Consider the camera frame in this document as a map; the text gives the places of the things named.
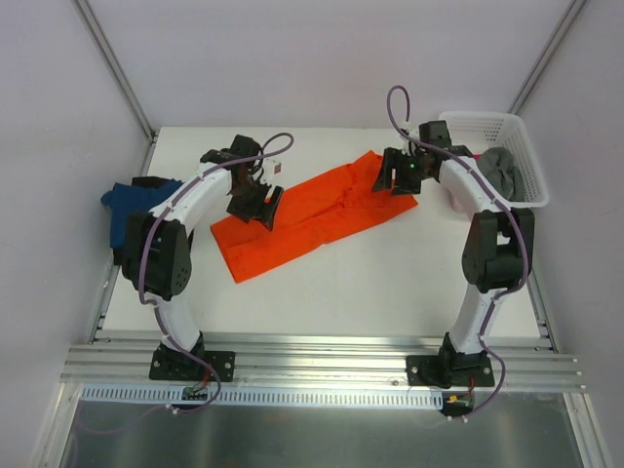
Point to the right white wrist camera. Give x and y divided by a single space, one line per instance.
409 134

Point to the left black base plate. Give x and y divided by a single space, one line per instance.
170 365

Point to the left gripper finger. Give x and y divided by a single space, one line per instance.
245 213
269 208

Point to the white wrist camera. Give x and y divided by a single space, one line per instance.
270 169
409 134

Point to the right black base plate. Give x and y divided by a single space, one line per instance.
449 371

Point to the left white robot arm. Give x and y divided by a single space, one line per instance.
157 254

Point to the aluminium extrusion rail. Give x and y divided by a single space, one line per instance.
530 364

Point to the left aluminium frame post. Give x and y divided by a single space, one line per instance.
90 19

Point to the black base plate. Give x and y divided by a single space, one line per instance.
170 365
449 371

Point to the blue folded t shirt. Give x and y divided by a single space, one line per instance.
131 205

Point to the orange t shirt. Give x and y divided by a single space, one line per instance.
319 211

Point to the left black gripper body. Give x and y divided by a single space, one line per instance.
254 207

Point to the aluminium frame post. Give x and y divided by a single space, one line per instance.
571 15
90 19

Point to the white slotted cable duct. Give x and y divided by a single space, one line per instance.
267 396

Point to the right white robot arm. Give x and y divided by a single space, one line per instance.
497 254

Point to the white plastic basket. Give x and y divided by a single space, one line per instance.
481 130

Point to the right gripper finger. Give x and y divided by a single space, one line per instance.
384 179
406 189

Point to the right aluminium frame post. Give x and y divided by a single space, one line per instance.
571 15

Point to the grey t shirt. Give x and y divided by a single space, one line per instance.
499 167

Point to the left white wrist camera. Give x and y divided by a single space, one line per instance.
270 169

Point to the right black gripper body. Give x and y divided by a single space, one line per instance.
397 173

